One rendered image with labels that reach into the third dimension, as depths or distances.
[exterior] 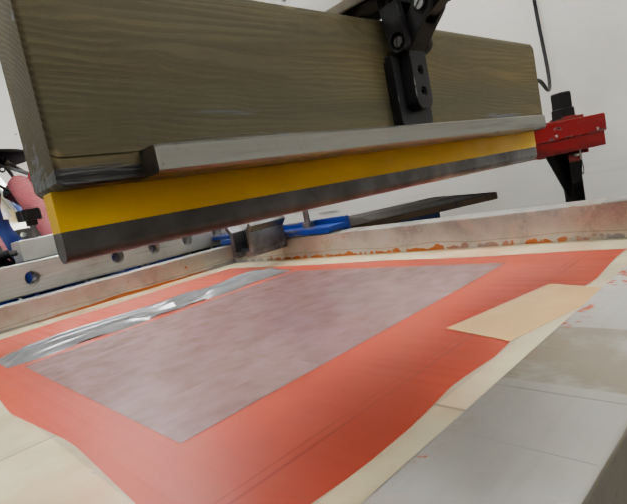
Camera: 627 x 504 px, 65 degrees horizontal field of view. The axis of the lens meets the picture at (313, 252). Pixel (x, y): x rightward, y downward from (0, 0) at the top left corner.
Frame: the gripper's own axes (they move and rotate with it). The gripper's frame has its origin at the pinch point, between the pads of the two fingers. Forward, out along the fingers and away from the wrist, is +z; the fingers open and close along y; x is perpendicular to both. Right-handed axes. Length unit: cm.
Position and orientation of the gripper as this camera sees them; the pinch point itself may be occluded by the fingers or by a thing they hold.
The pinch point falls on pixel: (384, 100)
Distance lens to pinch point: 32.0
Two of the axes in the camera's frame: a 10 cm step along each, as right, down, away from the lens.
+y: 6.8, -0.5, -7.3
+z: 2.0, 9.7, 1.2
